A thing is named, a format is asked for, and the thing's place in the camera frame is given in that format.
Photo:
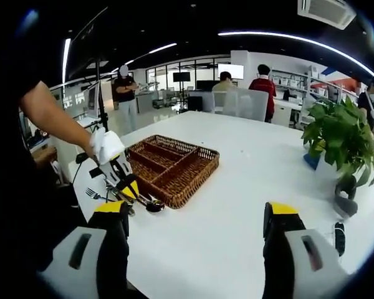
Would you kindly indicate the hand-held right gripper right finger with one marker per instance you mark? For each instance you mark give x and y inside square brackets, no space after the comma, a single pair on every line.
[324,271]

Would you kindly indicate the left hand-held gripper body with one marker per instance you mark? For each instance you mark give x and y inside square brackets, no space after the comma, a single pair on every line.
[107,144]

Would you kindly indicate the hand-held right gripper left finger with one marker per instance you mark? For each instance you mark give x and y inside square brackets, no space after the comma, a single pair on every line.
[71,264]

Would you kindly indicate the steel spoon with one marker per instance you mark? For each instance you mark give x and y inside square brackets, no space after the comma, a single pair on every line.
[156,206]

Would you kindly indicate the brown wicker storage tray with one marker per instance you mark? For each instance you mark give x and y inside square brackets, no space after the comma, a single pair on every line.
[180,174]

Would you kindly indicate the white storage shelf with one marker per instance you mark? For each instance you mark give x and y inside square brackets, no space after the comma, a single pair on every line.
[299,82]

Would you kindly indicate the small black device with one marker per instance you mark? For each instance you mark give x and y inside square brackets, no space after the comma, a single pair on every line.
[339,238]

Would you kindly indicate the black tripod stand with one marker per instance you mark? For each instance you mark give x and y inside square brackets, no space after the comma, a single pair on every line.
[102,102]

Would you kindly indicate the white laptop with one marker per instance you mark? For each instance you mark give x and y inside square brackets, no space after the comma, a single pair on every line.
[92,99]

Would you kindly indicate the dark curved device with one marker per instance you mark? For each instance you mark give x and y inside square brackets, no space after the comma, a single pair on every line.
[346,202]

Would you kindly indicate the person's black clothed body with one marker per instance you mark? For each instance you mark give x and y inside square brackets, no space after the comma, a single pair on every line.
[28,202]

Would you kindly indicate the ceiling light strip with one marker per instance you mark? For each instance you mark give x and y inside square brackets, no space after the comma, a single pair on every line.
[66,59]
[268,35]
[162,48]

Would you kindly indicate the black monitor on stand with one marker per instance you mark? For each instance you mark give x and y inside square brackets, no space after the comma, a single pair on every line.
[181,77]

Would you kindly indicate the blue box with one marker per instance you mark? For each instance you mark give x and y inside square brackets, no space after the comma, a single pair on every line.
[310,162]

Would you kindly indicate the black desk monitor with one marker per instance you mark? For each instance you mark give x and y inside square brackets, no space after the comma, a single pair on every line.
[207,85]

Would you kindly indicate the green potted plant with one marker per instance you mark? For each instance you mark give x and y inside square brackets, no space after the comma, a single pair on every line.
[343,134]

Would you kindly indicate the white display screen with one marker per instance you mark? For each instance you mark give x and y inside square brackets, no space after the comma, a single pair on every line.
[232,71]

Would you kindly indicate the ceiling air conditioner vent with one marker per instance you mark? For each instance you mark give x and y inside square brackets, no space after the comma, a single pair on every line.
[327,12]

